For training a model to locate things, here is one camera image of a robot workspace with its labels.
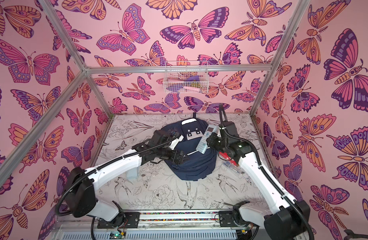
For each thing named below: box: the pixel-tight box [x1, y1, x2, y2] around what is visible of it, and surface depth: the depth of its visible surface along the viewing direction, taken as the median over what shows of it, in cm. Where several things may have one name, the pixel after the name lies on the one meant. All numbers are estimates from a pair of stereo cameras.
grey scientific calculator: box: [195, 125, 219, 155], surface depth 79 cm
